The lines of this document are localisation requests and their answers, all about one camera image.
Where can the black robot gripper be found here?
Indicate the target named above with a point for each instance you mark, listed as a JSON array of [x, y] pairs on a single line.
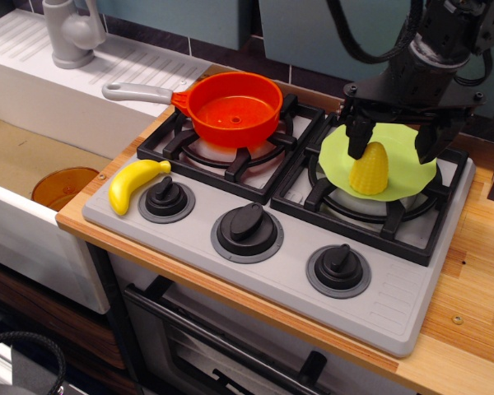
[[417, 87]]

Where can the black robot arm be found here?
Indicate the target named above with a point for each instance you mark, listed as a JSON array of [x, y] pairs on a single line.
[[442, 53]]

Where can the light green plastic plate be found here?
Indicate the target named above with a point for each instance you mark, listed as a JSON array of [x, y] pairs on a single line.
[[407, 176]]

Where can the yellow toy corn cob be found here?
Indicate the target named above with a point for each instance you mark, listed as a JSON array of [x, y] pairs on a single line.
[[369, 174]]

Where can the right black burner grate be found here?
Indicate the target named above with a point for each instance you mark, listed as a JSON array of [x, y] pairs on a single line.
[[409, 228]]

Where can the black burner grate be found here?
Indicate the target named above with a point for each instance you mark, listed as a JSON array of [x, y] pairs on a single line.
[[248, 172], [409, 228]]

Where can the left black burner grate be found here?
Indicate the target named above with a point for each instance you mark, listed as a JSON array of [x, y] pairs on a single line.
[[248, 172]]

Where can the right black stove knob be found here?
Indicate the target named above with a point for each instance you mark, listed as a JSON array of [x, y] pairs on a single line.
[[338, 271]]

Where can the black stove knob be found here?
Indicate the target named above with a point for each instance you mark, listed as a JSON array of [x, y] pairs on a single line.
[[338, 271], [166, 202], [247, 234]]

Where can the grey toy stove top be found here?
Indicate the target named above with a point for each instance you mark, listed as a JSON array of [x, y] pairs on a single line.
[[387, 315]]

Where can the middle black stove knob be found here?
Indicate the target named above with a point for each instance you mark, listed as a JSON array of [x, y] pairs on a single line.
[[247, 234]]

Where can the left black stove knob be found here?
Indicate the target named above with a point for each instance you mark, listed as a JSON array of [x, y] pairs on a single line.
[[166, 202]]

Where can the yellow toy banana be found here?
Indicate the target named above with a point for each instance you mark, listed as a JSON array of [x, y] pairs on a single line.
[[132, 177]]

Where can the toy oven door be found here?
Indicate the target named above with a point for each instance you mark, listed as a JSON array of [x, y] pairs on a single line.
[[179, 343]]

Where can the grey toy faucet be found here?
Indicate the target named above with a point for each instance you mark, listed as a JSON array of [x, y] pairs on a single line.
[[73, 37]]

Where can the orange translucent cup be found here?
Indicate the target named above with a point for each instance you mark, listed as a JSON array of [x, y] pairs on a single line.
[[57, 189]]

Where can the white toy sink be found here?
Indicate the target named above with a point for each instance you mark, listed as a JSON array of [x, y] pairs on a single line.
[[53, 119]]

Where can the orange toy pot grey handle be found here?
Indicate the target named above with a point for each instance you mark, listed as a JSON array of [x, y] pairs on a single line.
[[229, 109]]

